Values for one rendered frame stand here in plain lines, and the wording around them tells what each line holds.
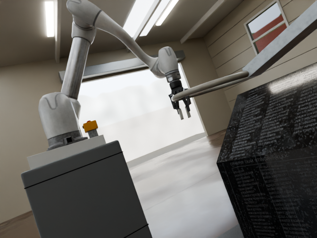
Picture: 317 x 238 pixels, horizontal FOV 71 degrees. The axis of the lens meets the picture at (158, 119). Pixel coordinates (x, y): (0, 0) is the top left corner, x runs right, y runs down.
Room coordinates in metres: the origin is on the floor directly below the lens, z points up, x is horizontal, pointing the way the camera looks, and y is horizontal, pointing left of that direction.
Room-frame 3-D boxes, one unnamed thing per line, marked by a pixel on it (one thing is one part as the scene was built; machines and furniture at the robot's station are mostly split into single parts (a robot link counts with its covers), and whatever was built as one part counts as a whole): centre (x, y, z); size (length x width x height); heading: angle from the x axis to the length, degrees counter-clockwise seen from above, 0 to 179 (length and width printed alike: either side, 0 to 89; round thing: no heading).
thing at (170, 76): (1.34, -0.17, 1.05); 0.09 x 0.09 x 0.06
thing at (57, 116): (1.11, 0.47, 1.02); 0.18 x 0.16 x 0.22; 17
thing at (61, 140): (1.08, 0.46, 0.88); 0.22 x 0.18 x 0.06; 30
